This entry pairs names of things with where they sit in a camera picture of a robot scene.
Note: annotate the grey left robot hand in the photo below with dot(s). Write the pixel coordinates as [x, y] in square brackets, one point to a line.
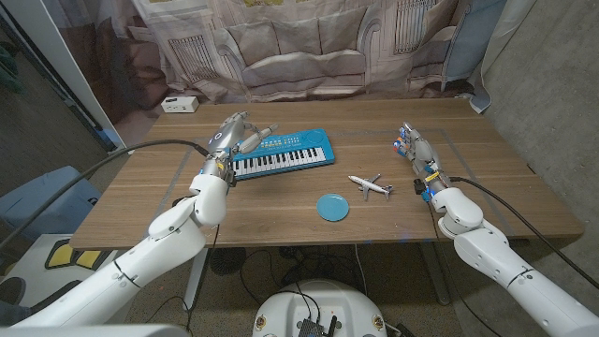
[222, 138]

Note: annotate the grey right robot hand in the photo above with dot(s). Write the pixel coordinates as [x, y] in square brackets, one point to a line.
[423, 154]

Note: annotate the blue toy piano keyboard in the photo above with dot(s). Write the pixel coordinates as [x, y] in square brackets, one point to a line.
[299, 140]

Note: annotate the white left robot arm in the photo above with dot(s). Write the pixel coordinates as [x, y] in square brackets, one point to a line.
[140, 267]

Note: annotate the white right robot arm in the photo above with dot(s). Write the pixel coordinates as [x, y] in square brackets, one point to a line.
[491, 253]

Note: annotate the white toy airplane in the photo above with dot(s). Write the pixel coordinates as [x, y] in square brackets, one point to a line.
[369, 186]

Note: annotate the colourful puzzle cube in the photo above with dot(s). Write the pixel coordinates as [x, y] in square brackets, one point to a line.
[398, 146]

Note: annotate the white power strip box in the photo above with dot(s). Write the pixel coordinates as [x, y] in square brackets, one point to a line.
[179, 104]

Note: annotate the black phone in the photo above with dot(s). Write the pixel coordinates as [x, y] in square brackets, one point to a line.
[182, 201]

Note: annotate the small blue plate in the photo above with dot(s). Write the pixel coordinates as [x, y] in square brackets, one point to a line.
[332, 207]

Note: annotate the printed sofa room backdrop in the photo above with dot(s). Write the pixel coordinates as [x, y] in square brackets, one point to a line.
[299, 47]

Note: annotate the grey table leg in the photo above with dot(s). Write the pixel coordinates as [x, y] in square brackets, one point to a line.
[435, 276]

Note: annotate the round black floor fan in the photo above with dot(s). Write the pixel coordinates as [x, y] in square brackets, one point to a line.
[227, 260]

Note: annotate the pale curtain cloth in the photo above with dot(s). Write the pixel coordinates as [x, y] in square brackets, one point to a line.
[496, 47]

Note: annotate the white table leg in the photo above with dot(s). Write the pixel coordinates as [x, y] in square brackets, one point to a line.
[194, 281]

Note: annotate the blue plastic bin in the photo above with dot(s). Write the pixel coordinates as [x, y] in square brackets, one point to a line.
[56, 210]

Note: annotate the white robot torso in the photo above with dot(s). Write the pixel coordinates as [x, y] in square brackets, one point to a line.
[318, 304]

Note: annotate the dark shoe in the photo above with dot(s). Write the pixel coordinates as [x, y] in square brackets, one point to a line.
[11, 290]

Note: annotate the person leg in jeans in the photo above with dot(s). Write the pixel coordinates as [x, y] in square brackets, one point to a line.
[11, 314]

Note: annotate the white door frame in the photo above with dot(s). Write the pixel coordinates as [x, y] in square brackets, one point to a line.
[56, 56]

